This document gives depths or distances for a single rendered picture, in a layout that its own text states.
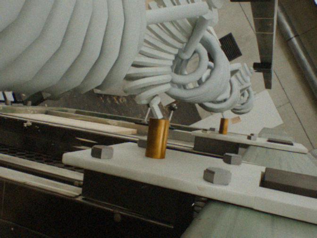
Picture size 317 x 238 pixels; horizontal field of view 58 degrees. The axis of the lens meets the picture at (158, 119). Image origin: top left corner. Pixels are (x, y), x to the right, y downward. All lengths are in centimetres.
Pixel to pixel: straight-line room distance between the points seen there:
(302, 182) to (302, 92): 912
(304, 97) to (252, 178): 912
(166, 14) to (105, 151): 10
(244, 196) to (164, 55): 11
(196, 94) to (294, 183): 10
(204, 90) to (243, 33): 937
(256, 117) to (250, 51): 483
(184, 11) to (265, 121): 470
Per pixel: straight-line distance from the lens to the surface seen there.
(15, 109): 153
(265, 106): 485
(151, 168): 19
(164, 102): 641
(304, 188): 19
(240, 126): 488
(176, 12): 16
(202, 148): 54
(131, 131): 129
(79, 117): 154
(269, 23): 31
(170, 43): 21
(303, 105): 930
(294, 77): 934
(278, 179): 20
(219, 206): 16
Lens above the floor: 191
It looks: 19 degrees down
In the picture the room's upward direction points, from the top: 64 degrees clockwise
